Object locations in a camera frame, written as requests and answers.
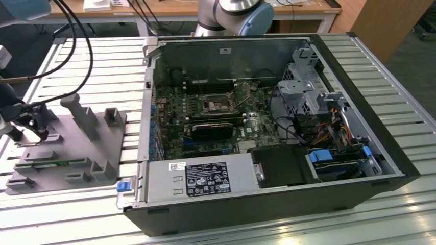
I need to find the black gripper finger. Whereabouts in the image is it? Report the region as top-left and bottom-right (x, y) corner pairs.
(5, 123), (24, 143)
(19, 101), (51, 143)

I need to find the metal socket cover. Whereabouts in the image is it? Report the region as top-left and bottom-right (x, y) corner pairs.
(231, 82), (256, 108)

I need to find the CPU socket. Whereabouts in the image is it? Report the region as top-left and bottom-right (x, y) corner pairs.
(200, 93), (237, 114)

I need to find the grey parts rack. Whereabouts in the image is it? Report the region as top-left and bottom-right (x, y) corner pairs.
(5, 93), (129, 196)

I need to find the green RAM stick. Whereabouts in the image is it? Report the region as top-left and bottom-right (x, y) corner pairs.
(32, 160), (85, 169)

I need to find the grey power supply with label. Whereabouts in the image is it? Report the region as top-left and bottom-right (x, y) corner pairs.
(135, 153), (261, 205)

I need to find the plain white box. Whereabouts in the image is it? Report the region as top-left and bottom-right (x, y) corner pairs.
(83, 0), (113, 13)

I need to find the black graphics card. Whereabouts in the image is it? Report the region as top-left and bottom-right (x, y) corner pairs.
(183, 122), (236, 141)

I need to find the black RAM stick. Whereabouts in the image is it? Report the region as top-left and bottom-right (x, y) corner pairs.
(189, 78), (239, 86)

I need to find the green motherboard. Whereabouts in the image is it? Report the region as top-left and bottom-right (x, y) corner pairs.
(151, 81), (284, 160)

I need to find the black open PC case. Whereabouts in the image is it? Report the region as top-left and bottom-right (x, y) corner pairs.
(121, 32), (421, 237)

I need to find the silver metal drive cage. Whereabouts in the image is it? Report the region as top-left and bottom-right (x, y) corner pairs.
(275, 47), (352, 115)

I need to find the blue disk carrier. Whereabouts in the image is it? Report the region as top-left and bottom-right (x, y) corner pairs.
(307, 149), (333, 162)

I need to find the wooden cabinet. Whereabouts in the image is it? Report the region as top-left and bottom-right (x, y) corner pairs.
(328, 0), (436, 64)

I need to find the black office chair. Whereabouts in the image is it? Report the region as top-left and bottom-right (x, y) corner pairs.
(413, 15), (436, 41)

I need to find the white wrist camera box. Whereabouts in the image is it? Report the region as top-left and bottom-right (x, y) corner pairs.
(0, 45), (11, 69)

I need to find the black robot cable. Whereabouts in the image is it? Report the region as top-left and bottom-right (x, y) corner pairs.
(32, 0), (95, 105)
(0, 0), (76, 83)

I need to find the wooden desk white frame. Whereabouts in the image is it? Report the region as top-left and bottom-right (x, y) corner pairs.
(136, 0), (344, 36)
(40, 0), (137, 26)

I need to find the black wire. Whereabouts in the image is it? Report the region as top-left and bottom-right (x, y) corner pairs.
(272, 116), (307, 148)

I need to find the coloured wire bundle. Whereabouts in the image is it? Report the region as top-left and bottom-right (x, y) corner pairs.
(315, 108), (353, 148)

